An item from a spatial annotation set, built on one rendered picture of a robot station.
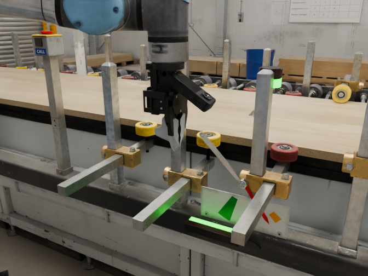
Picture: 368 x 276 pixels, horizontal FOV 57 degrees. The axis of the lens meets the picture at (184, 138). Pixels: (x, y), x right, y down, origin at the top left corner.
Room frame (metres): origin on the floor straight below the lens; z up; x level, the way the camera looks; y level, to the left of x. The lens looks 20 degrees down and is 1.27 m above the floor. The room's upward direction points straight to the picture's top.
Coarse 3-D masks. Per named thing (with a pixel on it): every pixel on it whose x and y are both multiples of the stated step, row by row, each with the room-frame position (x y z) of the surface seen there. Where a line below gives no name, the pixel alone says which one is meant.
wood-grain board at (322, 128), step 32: (0, 96) 1.66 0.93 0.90; (32, 96) 1.66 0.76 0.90; (64, 96) 1.66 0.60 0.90; (96, 96) 1.66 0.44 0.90; (128, 96) 1.66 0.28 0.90; (224, 96) 1.66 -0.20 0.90; (288, 96) 1.66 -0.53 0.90; (192, 128) 1.15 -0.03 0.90; (224, 128) 1.15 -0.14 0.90; (288, 128) 1.15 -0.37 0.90; (320, 128) 1.15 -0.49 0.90; (352, 128) 1.15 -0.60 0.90
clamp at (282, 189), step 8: (240, 176) 0.84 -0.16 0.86; (248, 176) 0.83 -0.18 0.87; (256, 176) 0.82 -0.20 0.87; (264, 176) 0.82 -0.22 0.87; (272, 176) 0.82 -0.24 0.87; (280, 176) 0.82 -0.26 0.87; (248, 184) 0.83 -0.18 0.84; (256, 184) 0.82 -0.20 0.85; (280, 184) 0.79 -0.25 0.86; (288, 184) 0.78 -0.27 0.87; (256, 192) 0.82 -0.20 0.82; (280, 192) 0.79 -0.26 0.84; (288, 192) 0.78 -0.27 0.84
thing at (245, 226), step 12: (276, 168) 0.89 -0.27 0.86; (288, 168) 0.94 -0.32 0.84; (264, 192) 0.75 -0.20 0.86; (252, 204) 0.69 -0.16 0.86; (264, 204) 0.71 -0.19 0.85; (240, 216) 0.64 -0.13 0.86; (252, 216) 0.64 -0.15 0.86; (240, 228) 0.59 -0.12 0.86; (252, 228) 0.62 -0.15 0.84; (240, 240) 0.58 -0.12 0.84
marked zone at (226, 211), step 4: (232, 196) 0.85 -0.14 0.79; (228, 200) 0.85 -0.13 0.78; (232, 200) 0.85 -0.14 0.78; (236, 200) 0.84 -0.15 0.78; (228, 204) 0.85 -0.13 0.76; (232, 204) 0.85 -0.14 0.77; (224, 208) 0.86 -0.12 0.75; (228, 208) 0.85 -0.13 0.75; (232, 208) 0.85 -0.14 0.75; (220, 212) 0.86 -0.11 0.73; (224, 212) 0.86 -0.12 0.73; (228, 212) 0.85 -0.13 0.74; (232, 212) 0.85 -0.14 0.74; (224, 216) 0.86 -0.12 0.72; (228, 216) 0.85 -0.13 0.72
